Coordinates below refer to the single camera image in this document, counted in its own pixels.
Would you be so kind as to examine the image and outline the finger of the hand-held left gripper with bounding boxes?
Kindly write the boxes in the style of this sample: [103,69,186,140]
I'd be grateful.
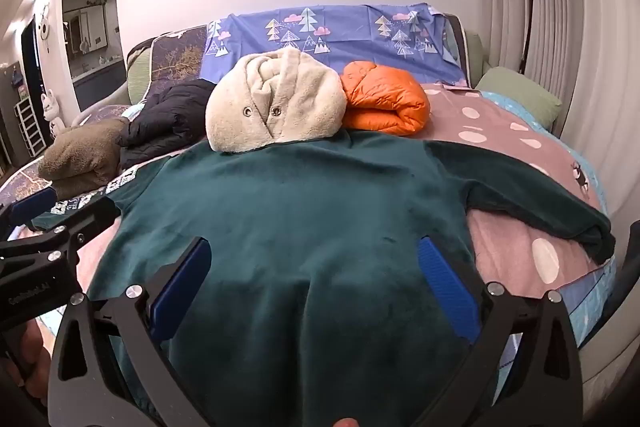
[0,186,59,229]
[30,196,123,254]

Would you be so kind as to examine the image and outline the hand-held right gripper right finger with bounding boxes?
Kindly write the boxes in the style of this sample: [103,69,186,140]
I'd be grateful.
[417,234,586,427]

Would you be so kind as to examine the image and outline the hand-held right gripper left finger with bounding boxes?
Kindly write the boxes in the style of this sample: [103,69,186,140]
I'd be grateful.
[47,236,213,427]

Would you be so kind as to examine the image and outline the dark green sweater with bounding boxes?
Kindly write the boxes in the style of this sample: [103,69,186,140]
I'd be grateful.
[30,127,617,427]

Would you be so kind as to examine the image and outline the person's left hand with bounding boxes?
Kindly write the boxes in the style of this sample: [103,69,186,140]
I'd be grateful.
[0,321,55,408]

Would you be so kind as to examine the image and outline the black white patterned blanket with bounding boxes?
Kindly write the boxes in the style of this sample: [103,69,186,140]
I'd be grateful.
[49,164,153,214]

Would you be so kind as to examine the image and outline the olive brown fleece garment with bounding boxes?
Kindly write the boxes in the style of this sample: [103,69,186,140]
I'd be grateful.
[37,117,131,200]

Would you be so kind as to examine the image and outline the white shelf rack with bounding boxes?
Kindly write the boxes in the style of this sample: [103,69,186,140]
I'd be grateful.
[14,97,49,158]

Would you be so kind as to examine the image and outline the white cat figurine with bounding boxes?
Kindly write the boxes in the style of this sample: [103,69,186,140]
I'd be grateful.
[40,89,67,135]

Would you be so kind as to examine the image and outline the black puffer jacket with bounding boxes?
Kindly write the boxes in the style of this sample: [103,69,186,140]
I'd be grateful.
[116,79,217,168]

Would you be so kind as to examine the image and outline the pink polka-dot bedsheet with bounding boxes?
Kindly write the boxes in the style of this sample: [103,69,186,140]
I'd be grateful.
[420,82,613,303]

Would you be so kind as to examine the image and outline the orange down jacket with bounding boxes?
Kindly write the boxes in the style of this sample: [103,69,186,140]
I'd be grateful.
[340,61,432,136]

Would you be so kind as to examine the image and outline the green pillow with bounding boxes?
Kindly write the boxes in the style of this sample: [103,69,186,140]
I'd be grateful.
[474,67,563,138]

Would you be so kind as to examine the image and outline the pale fleece jacket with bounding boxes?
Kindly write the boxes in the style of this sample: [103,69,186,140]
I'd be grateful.
[205,47,348,154]

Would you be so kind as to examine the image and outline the blue tree-print sheet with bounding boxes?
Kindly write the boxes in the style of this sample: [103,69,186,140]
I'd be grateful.
[199,2,471,88]

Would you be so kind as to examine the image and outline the grey pleated curtain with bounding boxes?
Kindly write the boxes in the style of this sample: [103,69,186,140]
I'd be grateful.
[475,0,640,228]

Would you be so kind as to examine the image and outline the white curved chair frame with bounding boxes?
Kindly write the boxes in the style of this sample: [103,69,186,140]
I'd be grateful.
[71,99,132,128]

